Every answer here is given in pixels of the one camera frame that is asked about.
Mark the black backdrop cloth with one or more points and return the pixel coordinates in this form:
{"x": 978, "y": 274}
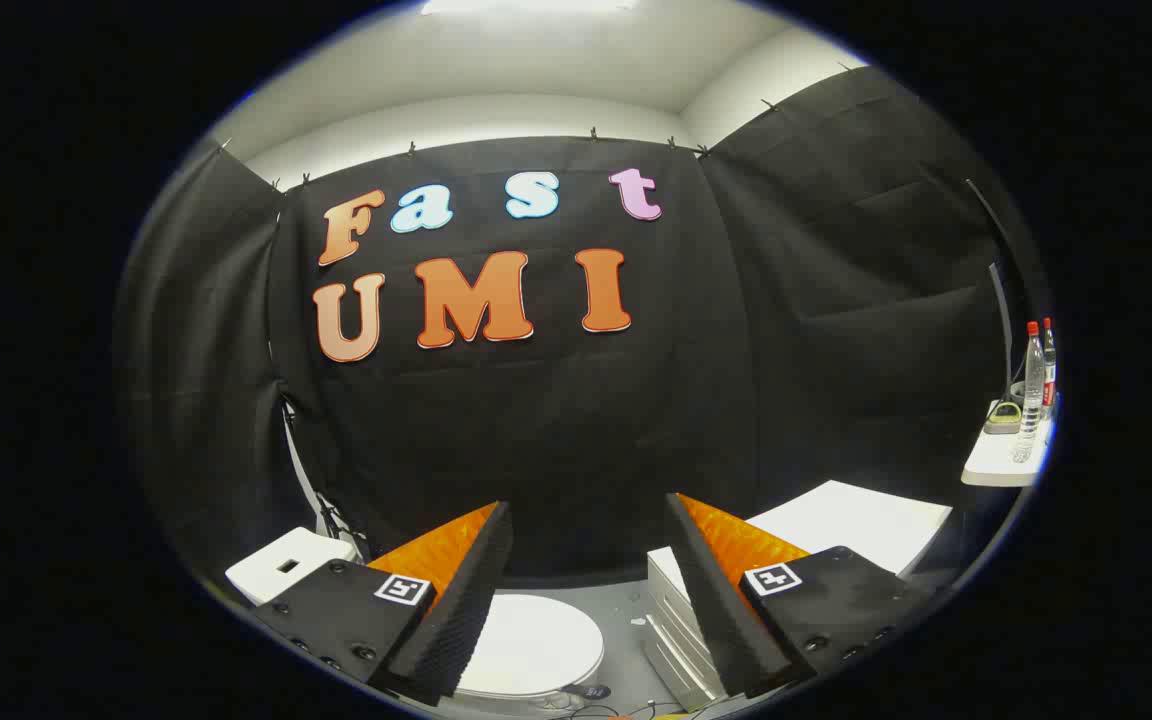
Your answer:
{"x": 576, "y": 420}

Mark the backdrop stand pole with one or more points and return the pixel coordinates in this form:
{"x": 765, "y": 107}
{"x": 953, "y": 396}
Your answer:
{"x": 301, "y": 470}

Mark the red label bottle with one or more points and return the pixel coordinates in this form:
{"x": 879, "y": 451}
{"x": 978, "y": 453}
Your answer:
{"x": 1049, "y": 370}

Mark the white toilet lid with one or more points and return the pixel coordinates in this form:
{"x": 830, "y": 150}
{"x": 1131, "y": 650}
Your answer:
{"x": 536, "y": 645}

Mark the white drawer cabinet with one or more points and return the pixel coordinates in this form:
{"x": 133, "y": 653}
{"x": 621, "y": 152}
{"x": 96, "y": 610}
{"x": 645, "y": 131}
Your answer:
{"x": 856, "y": 525}

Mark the white toilet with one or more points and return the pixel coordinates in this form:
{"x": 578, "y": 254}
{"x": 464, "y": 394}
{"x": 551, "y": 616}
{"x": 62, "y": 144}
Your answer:
{"x": 311, "y": 550}

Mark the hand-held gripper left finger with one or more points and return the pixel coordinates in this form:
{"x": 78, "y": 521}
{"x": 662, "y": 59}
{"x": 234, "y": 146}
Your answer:
{"x": 466, "y": 610}

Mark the clear water bottle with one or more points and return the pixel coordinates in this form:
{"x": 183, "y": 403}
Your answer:
{"x": 1031, "y": 400}

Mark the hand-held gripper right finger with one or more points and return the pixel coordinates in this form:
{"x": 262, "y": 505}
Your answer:
{"x": 726, "y": 620}

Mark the small grey device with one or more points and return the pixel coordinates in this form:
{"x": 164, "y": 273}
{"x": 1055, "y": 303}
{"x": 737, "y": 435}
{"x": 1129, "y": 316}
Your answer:
{"x": 1004, "y": 418}

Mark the white side table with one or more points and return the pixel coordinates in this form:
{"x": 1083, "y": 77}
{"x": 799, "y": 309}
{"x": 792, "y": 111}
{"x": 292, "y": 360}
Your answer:
{"x": 996, "y": 465}

